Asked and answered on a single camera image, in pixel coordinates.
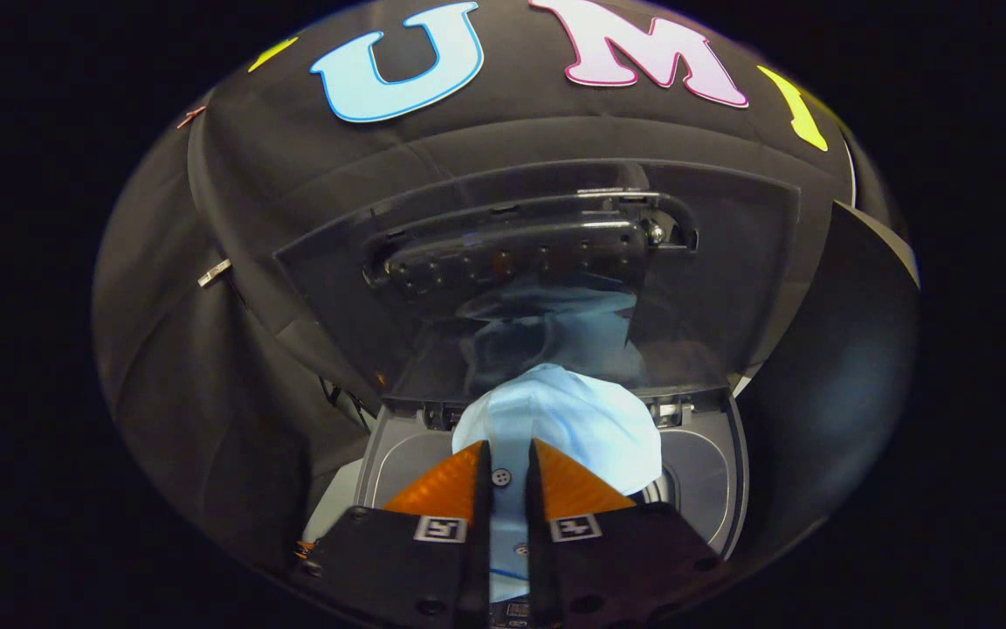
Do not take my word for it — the transparent washing machine lid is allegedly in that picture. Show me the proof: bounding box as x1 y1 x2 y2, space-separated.
274 160 803 411

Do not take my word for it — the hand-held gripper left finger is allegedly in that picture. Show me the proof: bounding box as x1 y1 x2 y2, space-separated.
292 439 493 629

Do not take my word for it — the light blue collared shirt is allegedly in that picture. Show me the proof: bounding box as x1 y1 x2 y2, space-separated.
452 363 663 604

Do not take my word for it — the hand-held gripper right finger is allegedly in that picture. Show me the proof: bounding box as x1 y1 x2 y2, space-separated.
526 438 733 629

